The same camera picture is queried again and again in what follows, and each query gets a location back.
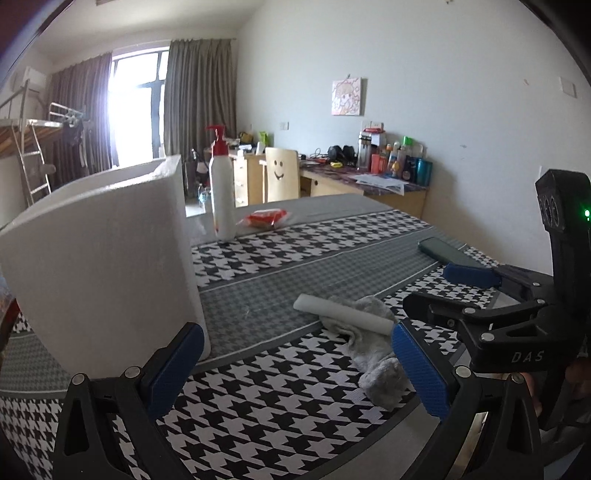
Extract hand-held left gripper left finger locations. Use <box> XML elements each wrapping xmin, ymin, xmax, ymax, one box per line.
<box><xmin>54</xmin><ymin>322</ymin><xmax>205</xmax><ymax>480</ymax></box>

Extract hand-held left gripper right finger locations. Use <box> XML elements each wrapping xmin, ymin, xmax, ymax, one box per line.
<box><xmin>385</xmin><ymin>322</ymin><xmax>544</xmax><ymax>480</ymax></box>

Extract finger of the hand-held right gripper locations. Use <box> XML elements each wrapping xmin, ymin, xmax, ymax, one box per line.
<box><xmin>443</xmin><ymin>262</ymin><xmax>555</xmax><ymax>301</ymax></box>
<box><xmin>403</xmin><ymin>291</ymin><xmax>548</xmax><ymax>344</ymax></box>

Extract grey sock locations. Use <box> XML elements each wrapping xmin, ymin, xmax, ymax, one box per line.
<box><xmin>323</xmin><ymin>295</ymin><xmax>416</xmax><ymax>409</ymax></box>

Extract white foam roll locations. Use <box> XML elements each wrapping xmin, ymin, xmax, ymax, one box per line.
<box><xmin>294</xmin><ymin>293</ymin><xmax>395</xmax><ymax>336</ymax></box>

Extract white foam box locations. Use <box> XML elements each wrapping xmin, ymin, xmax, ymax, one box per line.
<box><xmin>0</xmin><ymin>154</ymin><xmax>212</xmax><ymax>379</ymax></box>

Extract person's right hand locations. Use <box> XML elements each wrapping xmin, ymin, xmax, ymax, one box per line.
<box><xmin>523</xmin><ymin>373</ymin><xmax>542</xmax><ymax>416</ymax></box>

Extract black mobile phone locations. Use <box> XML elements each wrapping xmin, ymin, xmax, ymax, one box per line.
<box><xmin>418</xmin><ymin>237</ymin><xmax>485</xmax><ymax>269</ymax></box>

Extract houndstooth grey tablecloth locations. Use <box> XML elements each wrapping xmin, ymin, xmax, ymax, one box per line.
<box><xmin>0</xmin><ymin>194</ymin><xmax>555</xmax><ymax>480</ymax></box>

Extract row of toiletry bottles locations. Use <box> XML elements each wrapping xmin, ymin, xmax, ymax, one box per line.
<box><xmin>356</xmin><ymin>130</ymin><xmax>432</xmax><ymax>186</ymax></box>

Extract printed papers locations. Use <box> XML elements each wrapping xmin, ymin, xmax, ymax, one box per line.
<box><xmin>347</xmin><ymin>173</ymin><xmax>407</xmax><ymax>195</ymax></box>

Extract wooden desk with patterned cover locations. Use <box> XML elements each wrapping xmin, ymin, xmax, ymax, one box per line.
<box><xmin>298</xmin><ymin>159</ymin><xmax>428</xmax><ymax>219</ymax></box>

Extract red plastic packet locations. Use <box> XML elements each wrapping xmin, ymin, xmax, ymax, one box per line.
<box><xmin>236</xmin><ymin>209</ymin><xmax>289</xmax><ymax>230</ymax></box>

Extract white red-pump lotion bottle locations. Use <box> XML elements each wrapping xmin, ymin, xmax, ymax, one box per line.
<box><xmin>205</xmin><ymin>124</ymin><xmax>237</xmax><ymax>241</ymax></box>

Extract wooden smiley-face chair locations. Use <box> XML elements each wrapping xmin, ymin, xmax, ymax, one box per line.
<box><xmin>264</xmin><ymin>148</ymin><xmax>300</xmax><ymax>203</ymax></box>

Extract metal bunk ladder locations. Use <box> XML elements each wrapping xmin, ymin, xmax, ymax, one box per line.
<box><xmin>13</xmin><ymin>121</ymin><xmax>52</xmax><ymax>208</ymax></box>

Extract hanging dark clothes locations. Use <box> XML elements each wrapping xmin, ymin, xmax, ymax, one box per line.
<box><xmin>62</xmin><ymin>121</ymin><xmax>89</xmax><ymax>167</ymax></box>

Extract glass balcony door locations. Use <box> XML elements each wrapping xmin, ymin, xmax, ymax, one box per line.
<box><xmin>108</xmin><ymin>46</ymin><xmax>169</xmax><ymax>169</ymax></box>

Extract brown curtain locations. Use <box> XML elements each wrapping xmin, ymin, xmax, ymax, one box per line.
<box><xmin>46</xmin><ymin>52</ymin><xmax>114</xmax><ymax>178</ymax></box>
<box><xmin>163</xmin><ymin>38</ymin><xmax>238</xmax><ymax>160</ymax></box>

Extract metal bunk bed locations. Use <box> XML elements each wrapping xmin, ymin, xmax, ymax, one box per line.
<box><xmin>48</xmin><ymin>102</ymin><xmax>88</xmax><ymax>127</ymax></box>
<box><xmin>0</xmin><ymin>79</ymin><xmax>51</xmax><ymax>162</ymax></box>

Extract white air conditioner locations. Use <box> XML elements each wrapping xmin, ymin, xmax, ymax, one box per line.
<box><xmin>11</xmin><ymin>67</ymin><xmax>47</xmax><ymax>90</ymax></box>

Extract pink cartoon wall poster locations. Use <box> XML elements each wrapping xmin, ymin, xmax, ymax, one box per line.
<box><xmin>331</xmin><ymin>78</ymin><xmax>363</xmax><ymax>116</ymax></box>

